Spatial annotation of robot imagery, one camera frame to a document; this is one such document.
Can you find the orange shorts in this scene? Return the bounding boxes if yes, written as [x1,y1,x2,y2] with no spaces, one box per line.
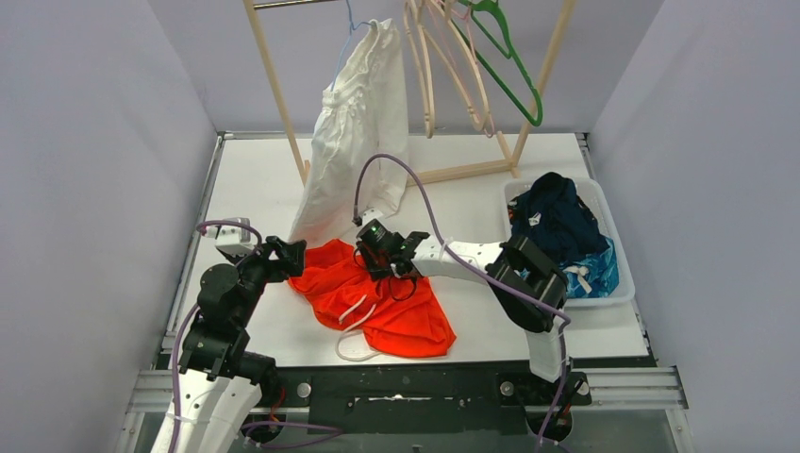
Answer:
[289,239,457,362]

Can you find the white shorts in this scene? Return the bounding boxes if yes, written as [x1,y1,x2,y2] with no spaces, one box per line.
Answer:
[290,19,409,247]

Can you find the wooden hanger of orange shorts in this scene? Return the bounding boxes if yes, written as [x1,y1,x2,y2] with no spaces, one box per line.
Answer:
[403,0,435,139]

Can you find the navy blue shorts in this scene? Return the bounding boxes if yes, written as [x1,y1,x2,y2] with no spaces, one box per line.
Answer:
[507,172,610,266]

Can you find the blue patterned shorts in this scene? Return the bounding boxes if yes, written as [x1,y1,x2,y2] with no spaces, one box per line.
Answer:
[560,237,620,299]

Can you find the clear plastic basket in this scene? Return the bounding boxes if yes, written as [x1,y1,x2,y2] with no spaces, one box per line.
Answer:
[501,178,635,307]

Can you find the lilac hanger of white shorts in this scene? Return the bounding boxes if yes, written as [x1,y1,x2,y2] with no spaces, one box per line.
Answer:
[329,0,375,92]

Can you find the wooden hanger of navy shorts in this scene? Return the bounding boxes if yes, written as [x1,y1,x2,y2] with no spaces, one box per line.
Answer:
[418,1,495,138]

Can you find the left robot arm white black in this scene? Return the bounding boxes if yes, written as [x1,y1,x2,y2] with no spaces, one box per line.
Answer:
[151,236,307,452]

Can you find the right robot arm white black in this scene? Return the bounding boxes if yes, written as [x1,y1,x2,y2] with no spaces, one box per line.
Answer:
[356,220,568,403]

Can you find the wooden clothes rack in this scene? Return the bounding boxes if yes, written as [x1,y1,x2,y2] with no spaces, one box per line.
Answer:
[242,0,579,189]

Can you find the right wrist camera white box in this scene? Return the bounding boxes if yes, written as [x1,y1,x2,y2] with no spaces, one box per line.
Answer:
[354,208,384,227]

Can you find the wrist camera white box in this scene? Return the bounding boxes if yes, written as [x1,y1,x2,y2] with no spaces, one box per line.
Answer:
[205,225,253,259]
[354,208,384,227]

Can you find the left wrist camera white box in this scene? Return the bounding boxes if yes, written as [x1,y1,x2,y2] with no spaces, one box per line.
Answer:
[205,225,253,259]

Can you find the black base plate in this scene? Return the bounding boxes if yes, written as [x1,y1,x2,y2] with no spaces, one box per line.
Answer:
[236,361,593,446]

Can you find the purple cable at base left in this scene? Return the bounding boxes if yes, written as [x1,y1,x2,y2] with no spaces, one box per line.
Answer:
[240,420,345,451]

